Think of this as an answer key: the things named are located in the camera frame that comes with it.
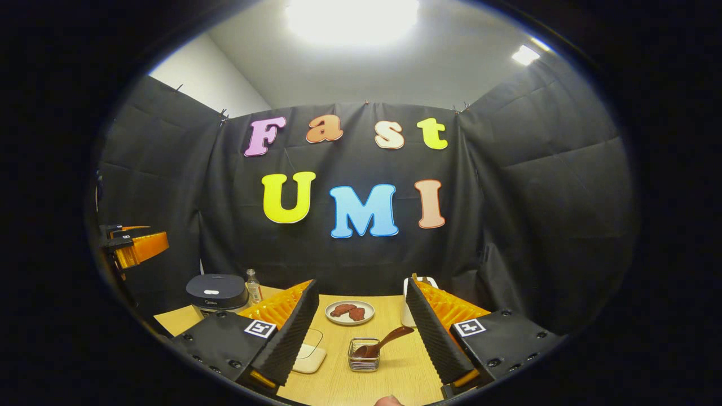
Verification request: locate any round white plate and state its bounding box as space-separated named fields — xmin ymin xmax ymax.
xmin=325 ymin=300 xmax=376 ymax=326

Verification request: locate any clear glass tray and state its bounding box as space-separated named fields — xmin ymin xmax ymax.
xmin=292 ymin=328 xmax=328 ymax=374

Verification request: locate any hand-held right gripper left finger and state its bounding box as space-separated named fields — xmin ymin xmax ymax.
xmin=169 ymin=279 xmax=320 ymax=395

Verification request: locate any large ceiling light panel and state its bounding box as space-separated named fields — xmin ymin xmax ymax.
xmin=285 ymin=0 xmax=421 ymax=47

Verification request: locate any black backdrop cloth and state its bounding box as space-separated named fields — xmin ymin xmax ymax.
xmin=93 ymin=54 xmax=641 ymax=339

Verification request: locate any brown wooden spoon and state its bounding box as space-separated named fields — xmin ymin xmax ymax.
xmin=353 ymin=326 xmax=415 ymax=359

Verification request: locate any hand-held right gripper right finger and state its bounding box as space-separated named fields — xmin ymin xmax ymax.
xmin=405 ymin=276 xmax=565 ymax=398

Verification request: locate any white toaster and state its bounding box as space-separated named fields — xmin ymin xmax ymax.
xmin=400 ymin=276 xmax=439 ymax=328

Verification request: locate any dark grey rice cooker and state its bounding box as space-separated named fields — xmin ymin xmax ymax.
xmin=186 ymin=274 xmax=249 ymax=312

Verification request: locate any small clear glass bottle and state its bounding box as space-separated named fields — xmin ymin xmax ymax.
xmin=245 ymin=269 xmax=263 ymax=305

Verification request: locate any small ceiling light panel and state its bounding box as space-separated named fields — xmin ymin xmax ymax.
xmin=510 ymin=37 xmax=552 ymax=66

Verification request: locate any metal wire chopstick holder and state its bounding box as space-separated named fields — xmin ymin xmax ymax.
xmin=347 ymin=337 xmax=381 ymax=373

